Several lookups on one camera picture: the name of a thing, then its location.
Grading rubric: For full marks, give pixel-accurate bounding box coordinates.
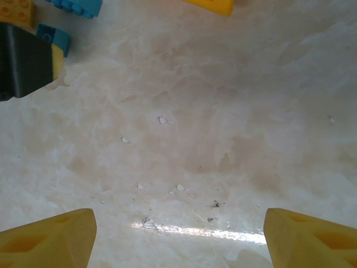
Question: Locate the yellow lego brick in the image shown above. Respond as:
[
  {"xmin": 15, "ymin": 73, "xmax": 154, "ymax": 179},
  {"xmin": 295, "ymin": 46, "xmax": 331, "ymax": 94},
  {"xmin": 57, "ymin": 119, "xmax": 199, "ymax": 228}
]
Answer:
[{"xmin": 0, "ymin": 0, "xmax": 36, "ymax": 29}]

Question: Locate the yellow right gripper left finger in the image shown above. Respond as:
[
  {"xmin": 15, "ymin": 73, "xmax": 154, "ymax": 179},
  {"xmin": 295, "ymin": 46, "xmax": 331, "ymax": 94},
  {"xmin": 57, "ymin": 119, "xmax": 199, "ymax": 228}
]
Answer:
[{"xmin": 0, "ymin": 208, "xmax": 98, "ymax": 268}]

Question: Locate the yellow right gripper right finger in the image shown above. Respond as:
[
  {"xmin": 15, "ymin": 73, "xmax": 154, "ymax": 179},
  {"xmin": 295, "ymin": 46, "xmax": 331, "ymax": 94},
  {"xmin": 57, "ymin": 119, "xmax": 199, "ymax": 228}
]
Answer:
[{"xmin": 263, "ymin": 207, "xmax": 357, "ymax": 268}]

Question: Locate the yellow plastic bin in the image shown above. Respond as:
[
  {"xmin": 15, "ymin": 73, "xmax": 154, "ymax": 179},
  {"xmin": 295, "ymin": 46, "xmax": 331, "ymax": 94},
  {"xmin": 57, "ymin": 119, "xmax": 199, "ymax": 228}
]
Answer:
[{"xmin": 180, "ymin": 0, "xmax": 234, "ymax": 17}]

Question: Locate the blue square lego brick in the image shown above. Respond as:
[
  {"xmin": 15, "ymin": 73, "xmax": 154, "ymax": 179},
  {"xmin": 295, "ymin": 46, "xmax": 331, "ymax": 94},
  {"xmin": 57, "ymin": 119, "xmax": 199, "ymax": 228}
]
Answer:
[{"xmin": 35, "ymin": 23, "xmax": 72, "ymax": 59}]

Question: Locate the blue long lego brick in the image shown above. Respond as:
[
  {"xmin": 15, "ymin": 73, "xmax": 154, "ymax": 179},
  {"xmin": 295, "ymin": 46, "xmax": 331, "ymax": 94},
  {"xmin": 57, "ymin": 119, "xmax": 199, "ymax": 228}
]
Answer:
[{"xmin": 45, "ymin": 0, "xmax": 104, "ymax": 20}]

